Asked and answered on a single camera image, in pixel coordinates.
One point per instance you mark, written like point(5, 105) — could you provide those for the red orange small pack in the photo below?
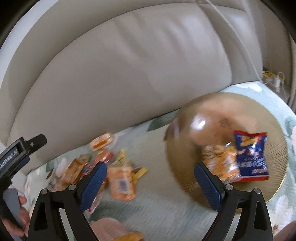
point(103, 155)

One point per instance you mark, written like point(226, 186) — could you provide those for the blue red snack bag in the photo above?
point(250, 157)

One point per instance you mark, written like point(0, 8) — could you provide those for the orange peanut snack pack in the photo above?
point(221, 161)

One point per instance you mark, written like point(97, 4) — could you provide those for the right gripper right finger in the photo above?
point(254, 222)

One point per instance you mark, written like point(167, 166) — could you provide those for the orange cake pack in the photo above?
point(101, 141)

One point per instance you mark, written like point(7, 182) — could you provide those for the yellow candy wrapper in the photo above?
point(122, 160)

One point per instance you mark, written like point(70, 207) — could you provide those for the gold ribbed round plate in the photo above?
point(211, 119)

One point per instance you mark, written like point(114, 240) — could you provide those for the brown cracker pack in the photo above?
point(73, 172)

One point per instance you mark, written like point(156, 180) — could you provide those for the orange barcode snack pack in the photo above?
point(121, 183)

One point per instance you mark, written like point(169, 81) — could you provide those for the white power adapter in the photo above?
point(277, 82)

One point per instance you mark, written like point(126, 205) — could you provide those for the beige leather headboard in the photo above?
point(138, 43)

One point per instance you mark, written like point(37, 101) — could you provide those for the person's left hand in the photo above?
point(25, 219)

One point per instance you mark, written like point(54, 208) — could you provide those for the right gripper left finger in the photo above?
point(74, 200)

